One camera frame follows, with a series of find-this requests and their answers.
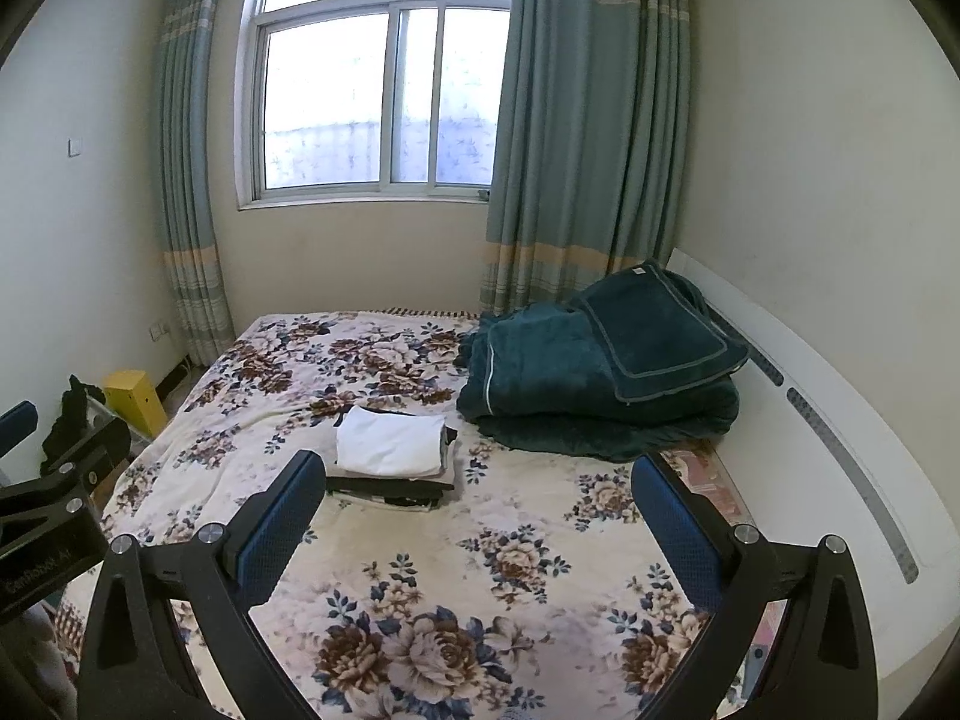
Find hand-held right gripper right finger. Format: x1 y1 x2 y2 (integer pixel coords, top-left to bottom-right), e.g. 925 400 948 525
630 454 878 720

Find floral bed blanket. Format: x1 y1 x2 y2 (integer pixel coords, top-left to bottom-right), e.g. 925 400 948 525
56 307 788 720

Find black cloth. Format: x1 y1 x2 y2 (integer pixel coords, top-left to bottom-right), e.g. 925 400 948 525
41 375 106 466

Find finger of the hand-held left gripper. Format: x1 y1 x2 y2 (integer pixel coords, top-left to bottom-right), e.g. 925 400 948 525
41 416 132 494
0 401 40 458

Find wide teal striped curtain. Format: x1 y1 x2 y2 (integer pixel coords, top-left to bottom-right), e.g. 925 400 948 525
480 0 691 316

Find folded beige clothes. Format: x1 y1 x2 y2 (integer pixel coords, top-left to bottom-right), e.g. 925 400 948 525
326 427 460 494

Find white T-shirt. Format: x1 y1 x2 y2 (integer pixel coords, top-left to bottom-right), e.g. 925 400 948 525
335 406 448 479

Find white headboard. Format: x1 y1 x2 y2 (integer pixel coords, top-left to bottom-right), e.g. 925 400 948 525
667 247 960 691

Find folded black clothes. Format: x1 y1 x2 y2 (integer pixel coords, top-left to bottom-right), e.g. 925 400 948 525
326 487 451 513

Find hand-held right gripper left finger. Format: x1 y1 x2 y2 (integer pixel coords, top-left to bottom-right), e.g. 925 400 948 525
79 450 327 720

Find window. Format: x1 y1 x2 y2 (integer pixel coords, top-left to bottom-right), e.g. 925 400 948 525
234 0 518 209

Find yellow box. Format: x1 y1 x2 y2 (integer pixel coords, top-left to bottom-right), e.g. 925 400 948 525
103 369 167 437

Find teal folded quilt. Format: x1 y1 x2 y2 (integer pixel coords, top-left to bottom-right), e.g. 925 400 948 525
454 260 751 464

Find narrow teal striped curtain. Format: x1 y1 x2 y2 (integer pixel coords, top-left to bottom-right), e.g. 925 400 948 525
154 0 237 368

